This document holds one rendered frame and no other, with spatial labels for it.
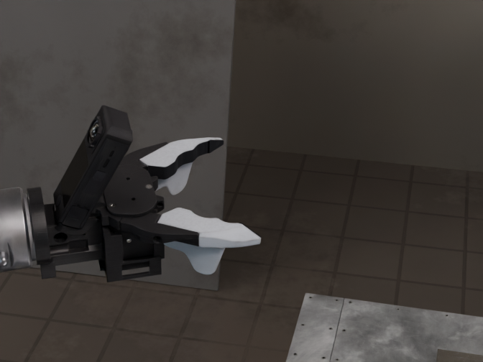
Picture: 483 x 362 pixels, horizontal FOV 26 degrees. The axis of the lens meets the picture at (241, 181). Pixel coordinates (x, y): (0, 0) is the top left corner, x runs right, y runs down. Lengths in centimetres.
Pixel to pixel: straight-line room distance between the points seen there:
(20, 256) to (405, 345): 100
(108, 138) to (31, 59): 235
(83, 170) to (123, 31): 222
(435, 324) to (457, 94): 198
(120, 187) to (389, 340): 95
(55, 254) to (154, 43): 216
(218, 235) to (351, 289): 235
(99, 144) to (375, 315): 106
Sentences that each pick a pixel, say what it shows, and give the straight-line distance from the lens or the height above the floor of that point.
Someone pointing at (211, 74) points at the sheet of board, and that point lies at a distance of 308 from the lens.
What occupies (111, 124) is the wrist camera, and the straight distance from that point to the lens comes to 91.
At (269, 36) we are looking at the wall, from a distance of 375.
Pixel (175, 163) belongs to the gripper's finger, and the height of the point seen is 146.
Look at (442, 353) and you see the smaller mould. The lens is 173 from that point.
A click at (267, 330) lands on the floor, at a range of 309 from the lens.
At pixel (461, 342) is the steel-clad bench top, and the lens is 185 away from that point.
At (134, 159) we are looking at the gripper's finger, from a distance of 101.
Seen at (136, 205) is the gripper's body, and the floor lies 146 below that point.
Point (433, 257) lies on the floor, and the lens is 344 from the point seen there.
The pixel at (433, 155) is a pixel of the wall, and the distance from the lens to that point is 389.
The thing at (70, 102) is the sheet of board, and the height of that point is 52.
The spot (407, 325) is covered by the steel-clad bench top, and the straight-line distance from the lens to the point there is 187.
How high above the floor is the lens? 198
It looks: 32 degrees down
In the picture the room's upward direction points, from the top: straight up
